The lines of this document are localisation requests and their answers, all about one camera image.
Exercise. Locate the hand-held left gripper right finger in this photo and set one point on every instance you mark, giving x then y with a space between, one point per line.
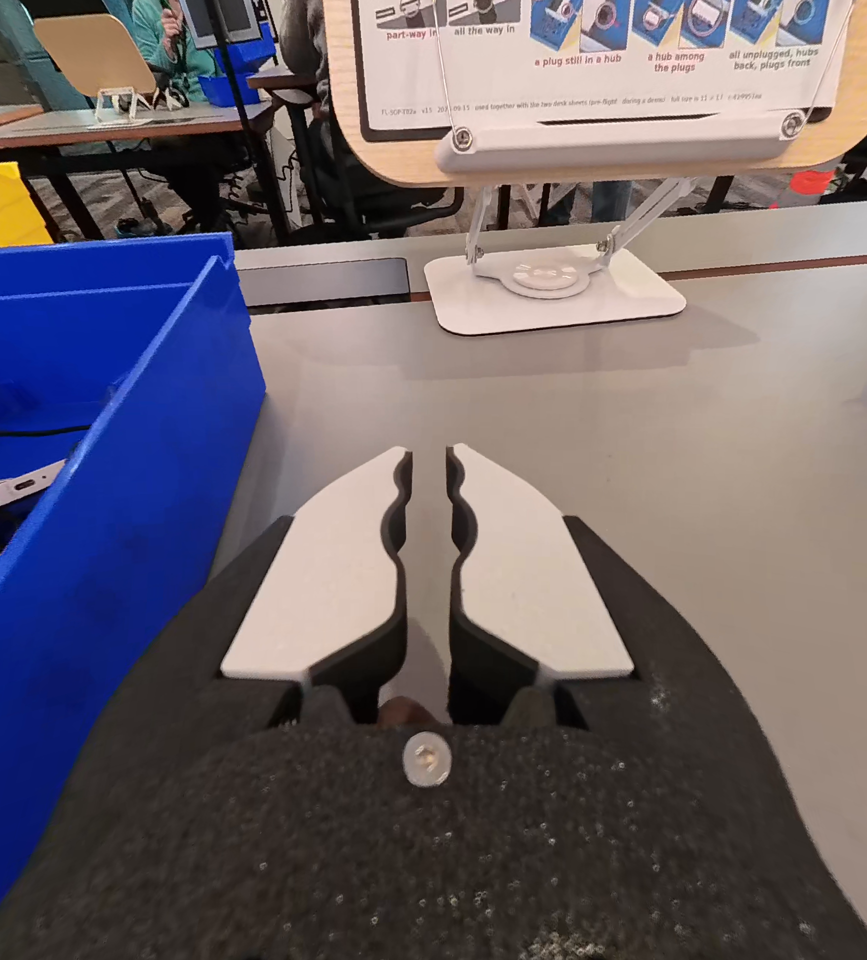
531 577

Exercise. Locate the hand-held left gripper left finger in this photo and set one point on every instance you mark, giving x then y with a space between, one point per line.
328 577

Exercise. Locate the blue plastic bin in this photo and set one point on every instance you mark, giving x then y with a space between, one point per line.
141 480

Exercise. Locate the black office chair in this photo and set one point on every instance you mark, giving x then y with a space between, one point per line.
373 206

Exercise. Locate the wooden document stand white base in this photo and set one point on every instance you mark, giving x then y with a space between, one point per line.
403 161

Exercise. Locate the black tripod pole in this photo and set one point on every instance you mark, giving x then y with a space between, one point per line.
242 112

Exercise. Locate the printed instruction sheet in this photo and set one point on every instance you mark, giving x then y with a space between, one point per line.
598 97

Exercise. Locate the orange cone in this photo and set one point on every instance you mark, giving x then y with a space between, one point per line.
812 182

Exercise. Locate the small blue bin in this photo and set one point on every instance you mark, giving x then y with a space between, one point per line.
223 88

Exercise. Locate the wooden edged background table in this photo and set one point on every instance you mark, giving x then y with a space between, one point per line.
43 135

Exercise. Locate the dark monitor screen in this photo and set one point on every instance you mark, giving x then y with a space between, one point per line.
223 19

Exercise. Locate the small wooden document stand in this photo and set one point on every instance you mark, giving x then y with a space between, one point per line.
92 52

